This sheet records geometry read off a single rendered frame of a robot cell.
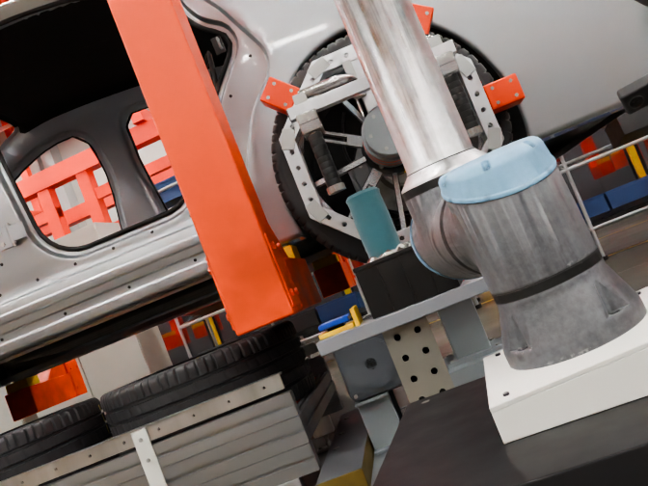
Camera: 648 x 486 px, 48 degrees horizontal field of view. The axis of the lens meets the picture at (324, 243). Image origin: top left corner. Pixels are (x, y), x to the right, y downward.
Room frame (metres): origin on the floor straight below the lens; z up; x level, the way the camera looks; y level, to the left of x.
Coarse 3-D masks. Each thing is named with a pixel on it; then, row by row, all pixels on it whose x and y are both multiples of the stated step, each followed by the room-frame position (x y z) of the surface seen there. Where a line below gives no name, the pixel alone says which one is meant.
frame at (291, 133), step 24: (312, 72) 1.90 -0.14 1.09; (336, 72) 1.95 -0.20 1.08; (312, 96) 1.91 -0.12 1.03; (480, 96) 1.87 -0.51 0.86; (288, 120) 1.91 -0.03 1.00; (480, 120) 1.88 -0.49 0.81; (288, 144) 1.91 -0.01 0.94; (312, 192) 1.91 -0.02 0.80; (312, 216) 1.92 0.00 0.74; (336, 216) 1.91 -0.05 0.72; (408, 240) 1.90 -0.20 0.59
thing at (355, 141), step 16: (320, 112) 2.12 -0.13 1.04; (352, 112) 2.00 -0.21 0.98; (304, 144) 2.00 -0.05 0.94; (336, 144) 2.01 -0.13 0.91; (352, 144) 2.01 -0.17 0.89; (480, 144) 1.96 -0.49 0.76; (368, 160) 2.01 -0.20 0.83; (368, 176) 2.01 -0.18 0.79; (320, 192) 2.18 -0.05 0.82; (400, 192) 2.00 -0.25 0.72; (400, 208) 2.00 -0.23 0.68; (400, 224) 2.00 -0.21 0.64
